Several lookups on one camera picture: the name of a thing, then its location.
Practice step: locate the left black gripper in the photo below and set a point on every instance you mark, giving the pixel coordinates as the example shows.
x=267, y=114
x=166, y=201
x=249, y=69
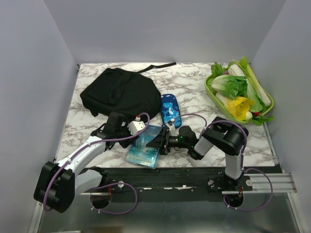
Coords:
x=127, y=143

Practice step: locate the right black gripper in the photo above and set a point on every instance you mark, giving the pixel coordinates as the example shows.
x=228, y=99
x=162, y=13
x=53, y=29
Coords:
x=157, y=141

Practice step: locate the teal fantasy book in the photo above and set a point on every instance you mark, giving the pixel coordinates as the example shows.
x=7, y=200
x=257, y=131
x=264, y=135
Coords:
x=142, y=155

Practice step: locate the blue dinosaur pencil case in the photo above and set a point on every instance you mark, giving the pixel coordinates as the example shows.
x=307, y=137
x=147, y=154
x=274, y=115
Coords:
x=169, y=108

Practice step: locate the black backpack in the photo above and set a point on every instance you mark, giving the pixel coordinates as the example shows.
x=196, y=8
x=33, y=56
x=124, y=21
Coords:
x=126, y=92

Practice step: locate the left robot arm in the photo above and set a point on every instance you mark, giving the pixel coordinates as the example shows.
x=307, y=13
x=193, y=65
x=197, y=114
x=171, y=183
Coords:
x=72, y=166

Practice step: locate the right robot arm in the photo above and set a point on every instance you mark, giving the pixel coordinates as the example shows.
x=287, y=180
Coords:
x=228, y=136

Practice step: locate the yellow flower vegetable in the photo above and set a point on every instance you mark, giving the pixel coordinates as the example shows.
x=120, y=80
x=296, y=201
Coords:
x=239, y=107

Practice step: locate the napa cabbage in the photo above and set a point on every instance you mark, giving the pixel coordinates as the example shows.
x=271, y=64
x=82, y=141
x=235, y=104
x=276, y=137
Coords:
x=230, y=86

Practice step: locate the green vegetable tray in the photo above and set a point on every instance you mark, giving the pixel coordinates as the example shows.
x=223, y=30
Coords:
x=228, y=115

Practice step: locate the white daikon radish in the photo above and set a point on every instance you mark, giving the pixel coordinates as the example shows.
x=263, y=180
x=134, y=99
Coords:
x=235, y=70

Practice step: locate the green celery stalk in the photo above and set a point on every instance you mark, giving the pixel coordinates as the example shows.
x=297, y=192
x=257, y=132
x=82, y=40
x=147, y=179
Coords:
x=245, y=67

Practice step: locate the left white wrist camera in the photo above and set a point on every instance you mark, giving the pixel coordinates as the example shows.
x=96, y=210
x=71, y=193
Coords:
x=136, y=126

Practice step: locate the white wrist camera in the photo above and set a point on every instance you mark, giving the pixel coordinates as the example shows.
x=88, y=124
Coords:
x=136, y=126
x=170, y=125

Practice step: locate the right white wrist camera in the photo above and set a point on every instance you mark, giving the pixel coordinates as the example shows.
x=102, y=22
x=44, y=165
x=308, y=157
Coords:
x=170, y=125

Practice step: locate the aluminium mounting rail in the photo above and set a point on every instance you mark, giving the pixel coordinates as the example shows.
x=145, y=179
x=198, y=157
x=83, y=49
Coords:
x=249, y=183

